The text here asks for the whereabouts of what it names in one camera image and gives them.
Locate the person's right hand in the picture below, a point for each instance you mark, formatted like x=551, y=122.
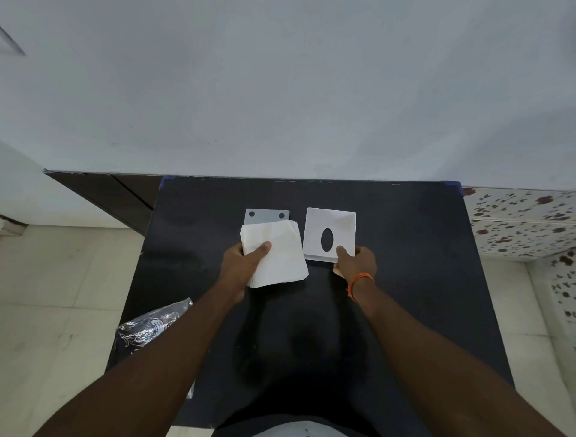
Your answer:
x=360, y=265

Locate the person's left hand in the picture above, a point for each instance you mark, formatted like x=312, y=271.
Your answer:
x=235, y=268

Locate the person's right thumb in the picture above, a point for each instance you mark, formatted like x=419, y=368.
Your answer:
x=344, y=255

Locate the person's left thumb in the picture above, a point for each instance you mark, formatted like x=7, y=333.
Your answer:
x=260, y=250

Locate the stack of white paper napkins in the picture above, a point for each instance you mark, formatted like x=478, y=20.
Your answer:
x=275, y=254

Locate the white tissue box cover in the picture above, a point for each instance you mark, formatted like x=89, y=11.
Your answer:
x=329, y=236

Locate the person's left forearm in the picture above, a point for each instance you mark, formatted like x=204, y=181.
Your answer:
x=148, y=360

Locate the person's right forearm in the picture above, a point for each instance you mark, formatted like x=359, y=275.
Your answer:
x=443, y=360

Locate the orange thread wristband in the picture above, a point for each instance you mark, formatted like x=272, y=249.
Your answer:
x=358, y=283

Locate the white plastic back plate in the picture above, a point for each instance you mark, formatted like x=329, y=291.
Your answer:
x=265, y=215

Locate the clear plastic bag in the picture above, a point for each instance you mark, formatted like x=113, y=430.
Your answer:
x=148, y=328

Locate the dark wooden cabinet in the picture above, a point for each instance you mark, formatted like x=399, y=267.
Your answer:
x=108, y=196

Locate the person's white shirt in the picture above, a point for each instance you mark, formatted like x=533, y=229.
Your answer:
x=294, y=430

